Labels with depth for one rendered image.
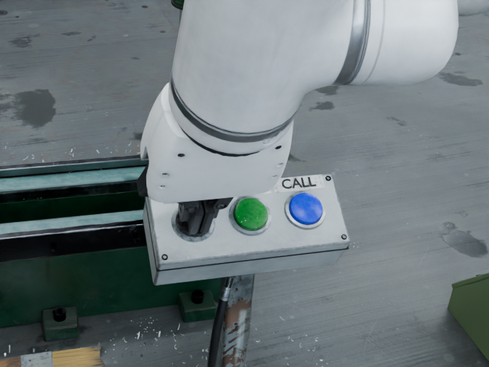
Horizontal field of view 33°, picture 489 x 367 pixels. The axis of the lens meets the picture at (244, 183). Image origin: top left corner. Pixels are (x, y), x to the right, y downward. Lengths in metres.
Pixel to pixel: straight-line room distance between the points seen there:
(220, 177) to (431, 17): 0.20
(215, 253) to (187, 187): 0.12
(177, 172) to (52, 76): 0.96
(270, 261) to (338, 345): 0.28
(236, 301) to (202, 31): 0.39
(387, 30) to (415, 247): 0.72
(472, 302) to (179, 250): 0.44
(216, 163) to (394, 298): 0.54
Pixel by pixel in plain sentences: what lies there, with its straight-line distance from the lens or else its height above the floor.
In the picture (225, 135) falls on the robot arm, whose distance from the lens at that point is 0.50.
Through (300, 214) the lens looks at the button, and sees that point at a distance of 0.72.
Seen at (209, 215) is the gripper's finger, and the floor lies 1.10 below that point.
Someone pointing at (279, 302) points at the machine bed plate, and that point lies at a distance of 1.03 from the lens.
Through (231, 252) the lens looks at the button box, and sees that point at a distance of 0.70.
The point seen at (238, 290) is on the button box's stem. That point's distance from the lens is 0.78.
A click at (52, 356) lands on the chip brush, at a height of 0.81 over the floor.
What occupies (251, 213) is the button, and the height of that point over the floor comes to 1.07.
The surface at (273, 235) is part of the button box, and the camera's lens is 0.71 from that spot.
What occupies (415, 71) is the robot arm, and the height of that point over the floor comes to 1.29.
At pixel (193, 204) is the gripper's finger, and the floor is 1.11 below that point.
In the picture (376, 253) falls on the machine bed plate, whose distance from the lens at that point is 1.13.
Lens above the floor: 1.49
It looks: 34 degrees down
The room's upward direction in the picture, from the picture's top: 5 degrees clockwise
